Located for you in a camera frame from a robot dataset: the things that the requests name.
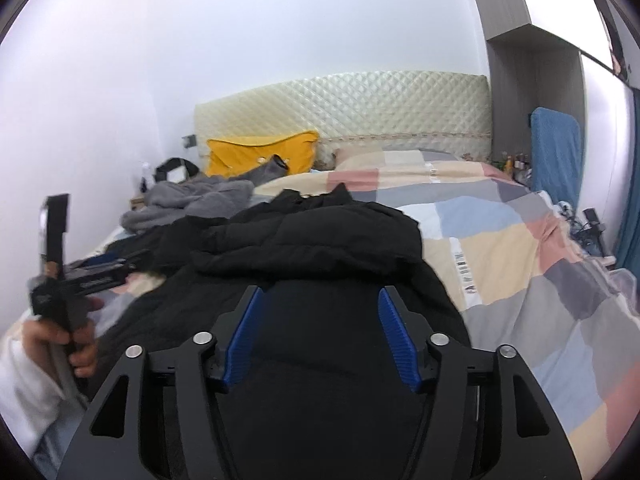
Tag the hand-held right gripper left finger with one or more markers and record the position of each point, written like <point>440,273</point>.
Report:
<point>242,340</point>

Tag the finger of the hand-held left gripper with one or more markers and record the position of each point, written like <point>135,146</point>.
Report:
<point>137,259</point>
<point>97,260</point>

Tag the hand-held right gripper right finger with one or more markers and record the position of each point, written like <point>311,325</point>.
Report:
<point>397,340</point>

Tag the black padded jacket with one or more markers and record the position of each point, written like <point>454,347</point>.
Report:
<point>310,240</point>

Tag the person's left forearm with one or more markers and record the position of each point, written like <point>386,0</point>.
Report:
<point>25,400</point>

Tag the person's left hand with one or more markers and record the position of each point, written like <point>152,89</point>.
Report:
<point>85,355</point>

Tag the grey fleece garment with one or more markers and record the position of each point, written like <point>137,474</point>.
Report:
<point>190,197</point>

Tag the white bottle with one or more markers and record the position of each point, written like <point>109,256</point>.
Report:
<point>145,175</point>

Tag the black bag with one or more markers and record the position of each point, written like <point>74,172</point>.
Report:
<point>161,169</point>

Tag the checkered duvet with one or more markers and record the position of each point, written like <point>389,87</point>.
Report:
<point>505,240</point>

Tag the yellow pillow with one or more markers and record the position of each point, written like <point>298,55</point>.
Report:
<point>250,152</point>

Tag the dark grey sock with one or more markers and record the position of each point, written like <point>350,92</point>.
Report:
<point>265,170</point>

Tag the group of small bottles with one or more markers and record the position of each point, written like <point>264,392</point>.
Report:
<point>515,165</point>

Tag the white plastic bag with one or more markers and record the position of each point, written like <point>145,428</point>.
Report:
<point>625,287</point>

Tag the blue towel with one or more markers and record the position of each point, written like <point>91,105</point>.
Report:
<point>555,160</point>

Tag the quilted cream headboard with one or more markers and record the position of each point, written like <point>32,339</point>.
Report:
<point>350,105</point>

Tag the grey wardrobe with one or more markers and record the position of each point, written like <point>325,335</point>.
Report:
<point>530,50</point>

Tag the wall socket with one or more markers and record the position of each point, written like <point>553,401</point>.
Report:
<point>189,141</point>

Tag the black camera on stand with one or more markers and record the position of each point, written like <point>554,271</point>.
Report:
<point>594,225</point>

